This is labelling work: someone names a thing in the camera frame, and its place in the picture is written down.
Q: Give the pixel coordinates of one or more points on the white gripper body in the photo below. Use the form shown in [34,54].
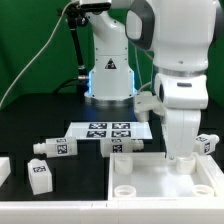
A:
[182,99]

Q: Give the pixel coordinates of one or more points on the white square tabletop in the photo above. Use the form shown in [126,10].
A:
[143,176]

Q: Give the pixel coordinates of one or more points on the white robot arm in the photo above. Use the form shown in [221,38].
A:
[179,33]

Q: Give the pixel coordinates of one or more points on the white right fence block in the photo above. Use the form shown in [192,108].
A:
[216,163]

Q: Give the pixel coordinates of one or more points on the white fence block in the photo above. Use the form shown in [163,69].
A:
[216,163]
[5,169]

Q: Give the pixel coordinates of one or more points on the white front fence bar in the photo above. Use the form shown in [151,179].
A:
[188,211]

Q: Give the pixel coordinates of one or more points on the white left fence block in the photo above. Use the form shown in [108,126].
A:
[5,169]

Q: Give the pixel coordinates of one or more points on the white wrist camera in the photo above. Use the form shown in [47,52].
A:
[144,102]

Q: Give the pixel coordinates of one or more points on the white marker base plate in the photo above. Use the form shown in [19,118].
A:
[100,130]

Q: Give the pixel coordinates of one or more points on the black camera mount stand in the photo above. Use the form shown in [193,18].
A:
[76,17]

